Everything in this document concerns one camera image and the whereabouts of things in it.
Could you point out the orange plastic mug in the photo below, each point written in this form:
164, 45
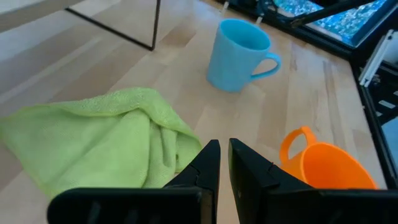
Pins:
335, 168

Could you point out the white metal bracket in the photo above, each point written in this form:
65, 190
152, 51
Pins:
373, 62

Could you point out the green microfibre cloth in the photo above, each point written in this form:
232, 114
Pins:
93, 140

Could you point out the light blue plastic mug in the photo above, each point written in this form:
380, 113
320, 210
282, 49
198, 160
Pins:
233, 62

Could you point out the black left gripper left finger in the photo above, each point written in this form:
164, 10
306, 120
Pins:
199, 174

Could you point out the black metal strut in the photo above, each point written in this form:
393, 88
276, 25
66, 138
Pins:
326, 12

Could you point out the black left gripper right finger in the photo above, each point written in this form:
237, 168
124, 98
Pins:
248, 174

